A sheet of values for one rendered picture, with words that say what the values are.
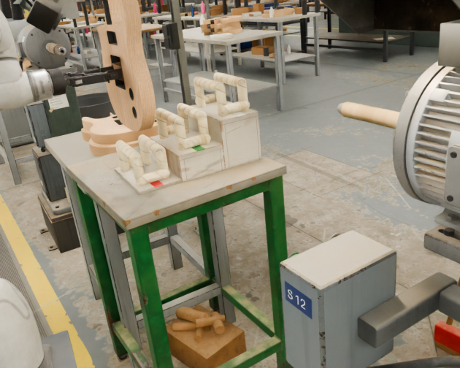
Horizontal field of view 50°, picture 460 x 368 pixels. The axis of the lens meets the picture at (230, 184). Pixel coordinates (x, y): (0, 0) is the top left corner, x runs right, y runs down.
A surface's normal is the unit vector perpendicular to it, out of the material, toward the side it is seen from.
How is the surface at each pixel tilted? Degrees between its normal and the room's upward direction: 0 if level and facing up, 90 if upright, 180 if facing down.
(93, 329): 0
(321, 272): 0
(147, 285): 90
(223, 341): 0
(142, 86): 80
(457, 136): 70
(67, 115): 90
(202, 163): 90
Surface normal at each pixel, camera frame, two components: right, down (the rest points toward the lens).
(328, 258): -0.10, -0.92
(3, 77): 0.39, -0.11
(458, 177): -0.84, 0.29
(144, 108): 0.50, 0.52
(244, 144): 0.48, 0.30
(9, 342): 0.68, 0.18
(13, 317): 0.87, -0.18
